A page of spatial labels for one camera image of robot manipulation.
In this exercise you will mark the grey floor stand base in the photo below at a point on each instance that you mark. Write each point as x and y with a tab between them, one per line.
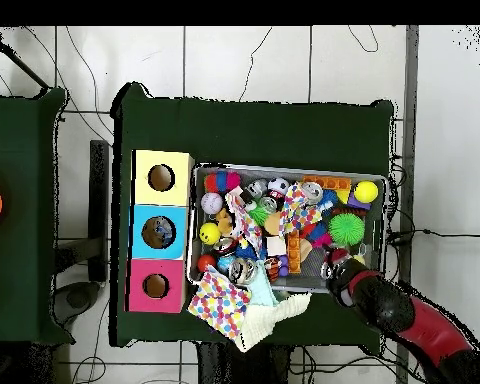
76	298

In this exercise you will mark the mint green cloth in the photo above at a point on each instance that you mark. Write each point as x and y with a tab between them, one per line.
262	290

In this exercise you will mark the cream muslin cloth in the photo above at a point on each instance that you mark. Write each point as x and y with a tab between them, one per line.
264	324

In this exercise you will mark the crushed silver can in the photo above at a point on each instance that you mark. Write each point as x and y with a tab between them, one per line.
312	193

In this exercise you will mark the black and white soccer ball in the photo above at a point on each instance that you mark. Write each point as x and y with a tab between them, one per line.
278	187

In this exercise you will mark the yellow smiley ball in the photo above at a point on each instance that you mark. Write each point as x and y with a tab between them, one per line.
210	233

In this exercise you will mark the large green spiky ball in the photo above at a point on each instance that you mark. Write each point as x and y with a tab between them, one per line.
347	229

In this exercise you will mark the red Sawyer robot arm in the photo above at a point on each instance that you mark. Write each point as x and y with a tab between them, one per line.
408	320

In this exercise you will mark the white baseball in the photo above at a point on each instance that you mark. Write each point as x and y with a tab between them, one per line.
212	202

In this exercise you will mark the black flat panel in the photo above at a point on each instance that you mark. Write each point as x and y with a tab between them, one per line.
99	208

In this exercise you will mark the small polka dot cloth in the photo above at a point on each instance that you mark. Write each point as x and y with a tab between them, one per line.
292	210

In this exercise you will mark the rainbow spiky toy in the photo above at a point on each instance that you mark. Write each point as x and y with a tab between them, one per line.
224	182

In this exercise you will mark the wooden box with three holes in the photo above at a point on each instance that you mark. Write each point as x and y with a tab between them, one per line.
144	240

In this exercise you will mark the large polka dot cloth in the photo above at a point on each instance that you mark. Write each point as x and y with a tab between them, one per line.
220	304

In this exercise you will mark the shallow clear bin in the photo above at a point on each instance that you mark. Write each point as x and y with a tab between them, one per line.
382	224

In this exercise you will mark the green covered side table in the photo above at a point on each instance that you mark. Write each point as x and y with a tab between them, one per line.
24	240

